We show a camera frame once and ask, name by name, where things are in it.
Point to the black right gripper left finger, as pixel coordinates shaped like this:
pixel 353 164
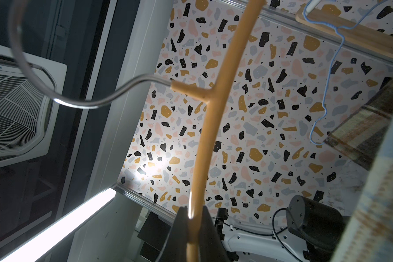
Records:
pixel 175 246

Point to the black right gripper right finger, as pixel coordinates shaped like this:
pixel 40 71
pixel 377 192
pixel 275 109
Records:
pixel 210 245

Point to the orange plastic hanger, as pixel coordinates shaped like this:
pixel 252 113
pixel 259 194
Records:
pixel 215 99

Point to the blue plaid scarf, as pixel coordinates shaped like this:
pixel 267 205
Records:
pixel 368 237

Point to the light blue wire hanger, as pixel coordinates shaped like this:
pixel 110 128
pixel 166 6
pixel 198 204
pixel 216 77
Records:
pixel 336 30

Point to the brown plaid fringed scarf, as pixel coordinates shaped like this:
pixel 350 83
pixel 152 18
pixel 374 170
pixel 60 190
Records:
pixel 360 136

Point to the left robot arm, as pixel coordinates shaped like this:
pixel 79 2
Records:
pixel 312 234

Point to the ceiling light strip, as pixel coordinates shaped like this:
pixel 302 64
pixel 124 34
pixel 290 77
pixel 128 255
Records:
pixel 46 240

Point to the ceiling air conditioner unit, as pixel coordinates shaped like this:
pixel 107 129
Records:
pixel 27 116

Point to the white top rack rod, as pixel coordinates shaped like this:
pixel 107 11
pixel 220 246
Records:
pixel 311 6

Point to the wooden clothes rack frame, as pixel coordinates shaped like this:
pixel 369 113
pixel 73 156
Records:
pixel 362 36

